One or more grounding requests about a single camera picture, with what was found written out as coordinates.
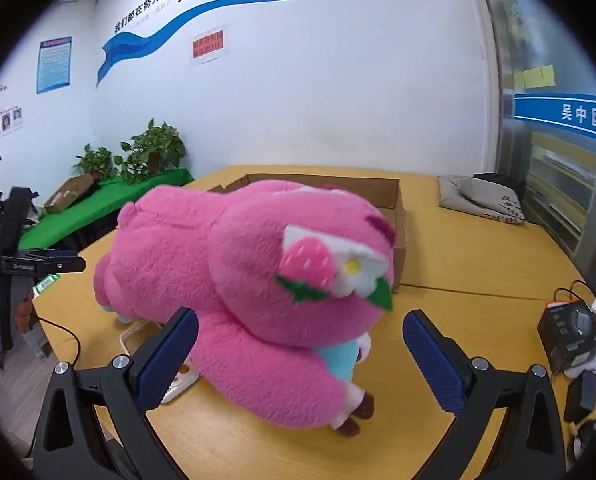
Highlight cardboard box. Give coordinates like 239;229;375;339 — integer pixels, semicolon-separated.
44;174;100;214
210;172;407;293

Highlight yellow sticky notes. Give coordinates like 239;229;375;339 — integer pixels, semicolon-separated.
514;65;557;91

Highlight small black box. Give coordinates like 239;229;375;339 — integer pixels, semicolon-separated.
564;372;596;423

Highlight green white card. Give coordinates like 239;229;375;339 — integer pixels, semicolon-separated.
32;274;62;297

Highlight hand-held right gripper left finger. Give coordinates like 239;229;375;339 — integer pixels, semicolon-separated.
28;306;199;480

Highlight blue ribbon wall decal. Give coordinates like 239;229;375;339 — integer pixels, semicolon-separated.
96;0;421;88

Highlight blue framed wall notice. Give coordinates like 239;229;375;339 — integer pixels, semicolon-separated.
36;36;74;95

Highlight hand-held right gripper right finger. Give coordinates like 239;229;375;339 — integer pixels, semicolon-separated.
402;309;569;480

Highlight green table cloth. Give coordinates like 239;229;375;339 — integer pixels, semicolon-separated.
17;169;195;251

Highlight red paper wall notice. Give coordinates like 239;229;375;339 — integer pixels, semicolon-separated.
190;29;227;64

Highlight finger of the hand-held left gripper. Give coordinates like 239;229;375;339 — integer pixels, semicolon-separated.
0;249;79;261
0;257;87;275

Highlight black stand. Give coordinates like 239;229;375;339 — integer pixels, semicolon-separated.
0;186;40;352

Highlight flat open cardboard box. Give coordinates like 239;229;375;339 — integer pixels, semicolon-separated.
44;174;100;214

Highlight wooden desktop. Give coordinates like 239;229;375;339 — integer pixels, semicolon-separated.
30;164;596;480

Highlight metal window frame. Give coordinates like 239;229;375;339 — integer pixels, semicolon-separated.
472;0;531;196

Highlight cream plastic object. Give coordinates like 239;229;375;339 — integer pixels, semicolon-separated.
120;321;199;404

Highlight small potted plant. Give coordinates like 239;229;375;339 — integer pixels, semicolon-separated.
74;144;117;182

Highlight large potted plant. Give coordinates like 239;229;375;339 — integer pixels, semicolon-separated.
115;119;187;184

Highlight pink plush toy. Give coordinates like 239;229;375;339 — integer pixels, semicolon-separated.
93;177;396;436

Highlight blue window banner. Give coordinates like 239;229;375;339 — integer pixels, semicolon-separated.
514;93;596;147

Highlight grey cloth bag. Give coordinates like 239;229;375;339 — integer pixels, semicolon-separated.
438;175;526;227

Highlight row of wall photo cards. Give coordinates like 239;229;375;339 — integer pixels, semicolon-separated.
0;106;25;145

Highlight thin black cable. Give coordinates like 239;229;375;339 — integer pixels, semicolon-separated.
552;279;596;307

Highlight black product box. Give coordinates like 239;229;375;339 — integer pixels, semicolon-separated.
536;299;596;376

